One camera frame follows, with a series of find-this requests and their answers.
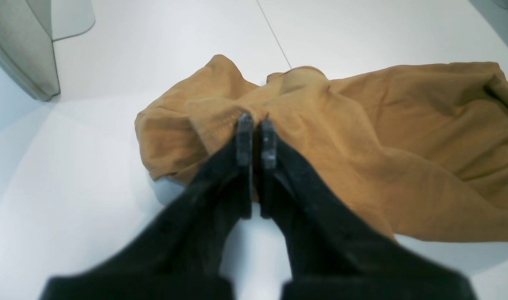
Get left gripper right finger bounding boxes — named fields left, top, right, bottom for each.
left=258, top=120, right=476, bottom=300

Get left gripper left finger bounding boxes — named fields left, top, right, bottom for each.
left=40, top=114, right=254, bottom=300

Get tan brown t-shirt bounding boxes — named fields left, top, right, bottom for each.
left=135, top=55, right=508, bottom=243

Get grey padded panel left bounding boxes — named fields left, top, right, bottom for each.
left=0, top=0, right=96, bottom=101

